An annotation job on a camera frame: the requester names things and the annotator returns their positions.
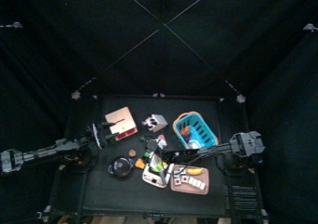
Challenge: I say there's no blue basket with orange rim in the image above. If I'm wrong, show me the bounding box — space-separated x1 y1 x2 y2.
170 111 220 151

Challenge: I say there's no green toy lettuce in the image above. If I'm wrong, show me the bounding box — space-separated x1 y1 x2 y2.
149 154 166 173

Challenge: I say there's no pink toy block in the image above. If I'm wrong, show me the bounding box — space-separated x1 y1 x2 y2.
156 134 168 150

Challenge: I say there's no pink and white box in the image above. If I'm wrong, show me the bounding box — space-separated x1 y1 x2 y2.
104 106 138 141

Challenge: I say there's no white toy scale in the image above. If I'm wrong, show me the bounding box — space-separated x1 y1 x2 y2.
140 152 174 189

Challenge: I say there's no orange toy wedge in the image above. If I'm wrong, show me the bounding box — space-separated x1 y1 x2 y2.
133 158 148 170

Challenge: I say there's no orange toy bread roll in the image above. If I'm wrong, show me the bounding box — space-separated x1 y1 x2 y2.
185 167 204 177

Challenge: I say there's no cow print milk carton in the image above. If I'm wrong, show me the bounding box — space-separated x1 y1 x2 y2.
141 113 168 133

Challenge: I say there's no black toy pot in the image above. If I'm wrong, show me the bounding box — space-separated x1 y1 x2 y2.
106 155 134 178

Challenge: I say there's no pink tray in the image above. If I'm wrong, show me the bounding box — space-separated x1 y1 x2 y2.
168 164 210 196

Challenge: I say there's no white text label sticker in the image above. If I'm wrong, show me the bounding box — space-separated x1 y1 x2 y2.
229 184 260 212

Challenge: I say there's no thin diagonal cord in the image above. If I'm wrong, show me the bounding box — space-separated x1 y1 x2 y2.
76 0 220 93
114 0 241 96

